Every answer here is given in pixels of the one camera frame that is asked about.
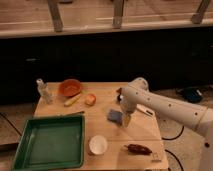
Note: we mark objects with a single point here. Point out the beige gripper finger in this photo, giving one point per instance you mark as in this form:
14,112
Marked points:
126,118

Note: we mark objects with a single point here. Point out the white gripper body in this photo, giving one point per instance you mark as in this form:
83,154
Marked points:
128,107

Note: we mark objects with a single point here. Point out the blue sponge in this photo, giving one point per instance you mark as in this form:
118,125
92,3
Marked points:
115,116

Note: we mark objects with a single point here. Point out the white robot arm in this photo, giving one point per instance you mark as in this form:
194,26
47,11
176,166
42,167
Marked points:
196,117

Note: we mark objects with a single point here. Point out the green plastic tray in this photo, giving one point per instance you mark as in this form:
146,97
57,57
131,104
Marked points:
50,143

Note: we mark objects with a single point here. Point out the brown grape bunch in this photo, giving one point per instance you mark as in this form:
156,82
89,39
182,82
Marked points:
119,90

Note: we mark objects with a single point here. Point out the dark red chili pepper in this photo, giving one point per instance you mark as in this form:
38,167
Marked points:
138,149

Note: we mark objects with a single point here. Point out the orange apple half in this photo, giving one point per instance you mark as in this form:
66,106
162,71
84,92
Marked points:
90,99

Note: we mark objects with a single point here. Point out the white cup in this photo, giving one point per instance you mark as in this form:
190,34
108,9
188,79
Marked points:
98,145

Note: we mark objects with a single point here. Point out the orange bowl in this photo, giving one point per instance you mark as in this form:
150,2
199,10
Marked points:
70,87

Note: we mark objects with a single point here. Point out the blue black device on floor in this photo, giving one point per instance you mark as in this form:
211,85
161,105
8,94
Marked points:
192,95

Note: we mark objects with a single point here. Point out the clear plastic bottle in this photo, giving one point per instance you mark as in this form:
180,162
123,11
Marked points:
44,91

